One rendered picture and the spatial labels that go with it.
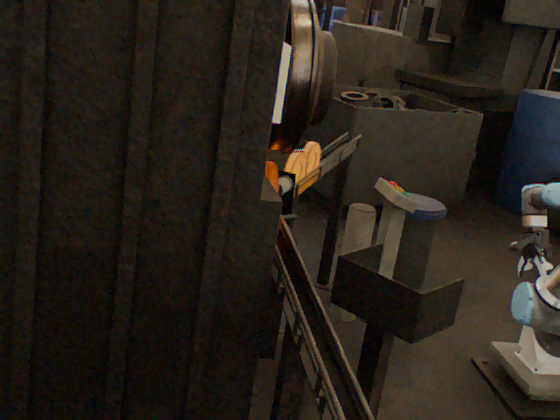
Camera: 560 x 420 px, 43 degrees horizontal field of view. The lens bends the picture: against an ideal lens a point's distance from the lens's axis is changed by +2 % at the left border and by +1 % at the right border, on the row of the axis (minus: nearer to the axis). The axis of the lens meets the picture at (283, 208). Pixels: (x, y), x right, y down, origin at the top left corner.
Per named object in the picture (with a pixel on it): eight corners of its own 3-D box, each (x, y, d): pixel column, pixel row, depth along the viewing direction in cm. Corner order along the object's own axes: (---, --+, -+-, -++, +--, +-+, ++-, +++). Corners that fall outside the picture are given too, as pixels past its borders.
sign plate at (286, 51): (271, 122, 165) (283, 45, 159) (254, 102, 189) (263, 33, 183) (281, 123, 165) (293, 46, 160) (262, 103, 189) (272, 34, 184)
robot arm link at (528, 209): (530, 183, 276) (516, 186, 285) (530, 215, 274) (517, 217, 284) (552, 184, 277) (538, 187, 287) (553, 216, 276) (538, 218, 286)
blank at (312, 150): (300, 146, 271) (308, 148, 270) (315, 136, 284) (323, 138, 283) (296, 183, 277) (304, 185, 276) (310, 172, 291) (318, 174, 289)
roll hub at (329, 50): (310, 134, 202) (326, 34, 194) (290, 114, 228) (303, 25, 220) (328, 136, 204) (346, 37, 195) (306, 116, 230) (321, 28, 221)
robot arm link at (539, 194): (579, 187, 265) (559, 191, 277) (551, 178, 264) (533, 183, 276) (574, 211, 264) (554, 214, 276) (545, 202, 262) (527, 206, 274)
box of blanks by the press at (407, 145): (334, 222, 441) (356, 101, 418) (277, 182, 510) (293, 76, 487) (460, 220, 489) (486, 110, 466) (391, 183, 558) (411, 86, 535)
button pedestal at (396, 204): (364, 325, 310) (391, 193, 292) (349, 300, 333) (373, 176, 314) (398, 326, 314) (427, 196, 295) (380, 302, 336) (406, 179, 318)
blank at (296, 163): (284, 156, 258) (293, 158, 257) (300, 146, 271) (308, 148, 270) (280, 195, 264) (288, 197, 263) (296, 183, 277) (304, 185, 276)
